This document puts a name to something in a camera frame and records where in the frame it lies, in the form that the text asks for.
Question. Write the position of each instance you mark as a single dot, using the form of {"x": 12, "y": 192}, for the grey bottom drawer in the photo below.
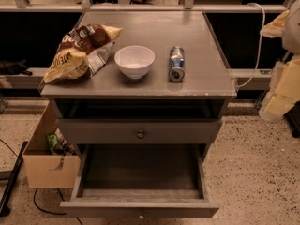
{"x": 140, "y": 181}

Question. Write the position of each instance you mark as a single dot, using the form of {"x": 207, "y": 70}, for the grey drawer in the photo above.
{"x": 140, "y": 181}
{"x": 96, "y": 131}

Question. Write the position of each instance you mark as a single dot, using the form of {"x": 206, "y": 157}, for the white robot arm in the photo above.
{"x": 284, "y": 86}

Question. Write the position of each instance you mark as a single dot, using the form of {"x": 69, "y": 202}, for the grey wooden drawer cabinet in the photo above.
{"x": 202, "y": 95}

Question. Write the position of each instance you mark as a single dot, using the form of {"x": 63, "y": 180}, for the round metal drawer knob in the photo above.
{"x": 140, "y": 134}

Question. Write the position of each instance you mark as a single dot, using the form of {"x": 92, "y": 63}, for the grey middle drawer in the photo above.
{"x": 96, "y": 131}

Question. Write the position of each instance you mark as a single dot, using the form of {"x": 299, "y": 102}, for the blue silver soda can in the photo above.
{"x": 176, "y": 64}

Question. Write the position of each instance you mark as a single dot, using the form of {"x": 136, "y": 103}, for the white bowl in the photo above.
{"x": 134, "y": 61}

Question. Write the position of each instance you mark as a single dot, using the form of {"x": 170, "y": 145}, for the brown yellow chip bag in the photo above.
{"x": 82, "y": 52}

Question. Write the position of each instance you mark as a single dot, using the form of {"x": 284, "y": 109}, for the green snack packet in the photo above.
{"x": 53, "y": 141}

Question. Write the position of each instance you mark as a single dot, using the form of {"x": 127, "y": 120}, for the cardboard box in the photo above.
{"x": 44, "y": 169}

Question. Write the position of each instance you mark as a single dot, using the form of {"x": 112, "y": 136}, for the black object on ledge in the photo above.
{"x": 14, "y": 68}

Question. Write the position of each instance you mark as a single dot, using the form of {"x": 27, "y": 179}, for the black floor stand bar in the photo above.
{"x": 10, "y": 177}

